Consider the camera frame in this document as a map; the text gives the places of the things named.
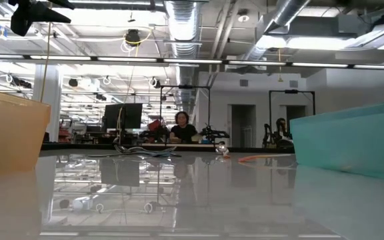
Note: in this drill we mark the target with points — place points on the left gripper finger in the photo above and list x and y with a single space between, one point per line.
48 15
62 4

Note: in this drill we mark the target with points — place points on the black background robot arm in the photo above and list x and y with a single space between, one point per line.
268 135
213 133

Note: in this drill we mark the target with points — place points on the white pillar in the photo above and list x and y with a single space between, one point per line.
53 110

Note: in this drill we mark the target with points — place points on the orange plastic tray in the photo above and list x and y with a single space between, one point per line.
8 133

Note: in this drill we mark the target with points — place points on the black computer monitor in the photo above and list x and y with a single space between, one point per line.
125 116

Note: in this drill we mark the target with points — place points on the long ceiling light bar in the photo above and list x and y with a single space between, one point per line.
192 61

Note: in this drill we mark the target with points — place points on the red background machine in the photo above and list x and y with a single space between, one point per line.
154 126

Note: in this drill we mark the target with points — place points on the person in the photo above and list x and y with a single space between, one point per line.
182 130
281 126

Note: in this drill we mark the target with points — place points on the background wooden table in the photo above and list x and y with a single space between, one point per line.
195 145

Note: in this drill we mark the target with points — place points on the white glossy table mat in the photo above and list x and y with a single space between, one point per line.
192 206

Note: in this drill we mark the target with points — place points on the teal plastic tray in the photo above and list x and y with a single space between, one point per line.
345 143

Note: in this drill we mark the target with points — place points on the black background station frame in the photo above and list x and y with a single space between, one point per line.
185 86
292 91

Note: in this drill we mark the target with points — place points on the grey wall vent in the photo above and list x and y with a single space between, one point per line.
244 83
293 84

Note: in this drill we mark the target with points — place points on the grey rectangular air duct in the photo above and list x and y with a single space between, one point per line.
312 25

